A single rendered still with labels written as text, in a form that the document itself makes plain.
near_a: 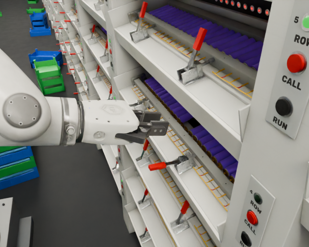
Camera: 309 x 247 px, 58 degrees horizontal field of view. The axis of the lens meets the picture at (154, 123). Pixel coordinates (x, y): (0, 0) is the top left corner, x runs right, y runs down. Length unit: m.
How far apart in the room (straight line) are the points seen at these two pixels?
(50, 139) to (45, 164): 1.41
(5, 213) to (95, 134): 0.70
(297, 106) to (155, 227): 0.79
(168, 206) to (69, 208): 0.88
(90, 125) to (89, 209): 1.11
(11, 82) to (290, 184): 0.35
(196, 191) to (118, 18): 0.54
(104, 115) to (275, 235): 0.31
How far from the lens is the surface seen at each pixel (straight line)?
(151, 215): 1.02
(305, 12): 0.27
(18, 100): 0.40
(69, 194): 1.65
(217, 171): 0.55
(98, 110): 0.51
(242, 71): 0.45
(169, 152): 0.64
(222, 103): 0.42
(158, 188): 0.83
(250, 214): 0.38
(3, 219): 1.12
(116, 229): 1.45
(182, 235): 0.74
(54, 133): 0.47
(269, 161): 0.33
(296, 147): 0.29
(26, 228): 1.19
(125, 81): 0.93
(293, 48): 0.28
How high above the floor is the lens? 1.16
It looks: 33 degrees down
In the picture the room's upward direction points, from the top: straight up
